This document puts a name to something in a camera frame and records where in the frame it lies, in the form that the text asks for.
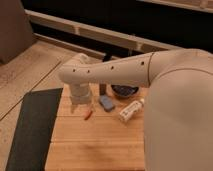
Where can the blue eraser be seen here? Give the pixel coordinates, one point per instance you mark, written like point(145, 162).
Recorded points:
point(106, 103)

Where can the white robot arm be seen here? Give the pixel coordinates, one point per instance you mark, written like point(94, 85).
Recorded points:
point(178, 109)

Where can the red chili pepper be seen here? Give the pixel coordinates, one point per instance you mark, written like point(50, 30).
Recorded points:
point(88, 113)

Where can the white small bottle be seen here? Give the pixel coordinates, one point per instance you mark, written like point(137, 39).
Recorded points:
point(131, 109)

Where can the dark round bowl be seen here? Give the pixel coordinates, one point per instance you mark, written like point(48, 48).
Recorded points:
point(124, 91)

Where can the white cylindrical cup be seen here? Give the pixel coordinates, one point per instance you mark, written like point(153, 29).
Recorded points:
point(80, 94)

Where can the black floor mat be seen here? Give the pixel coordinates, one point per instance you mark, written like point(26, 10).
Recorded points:
point(33, 131)

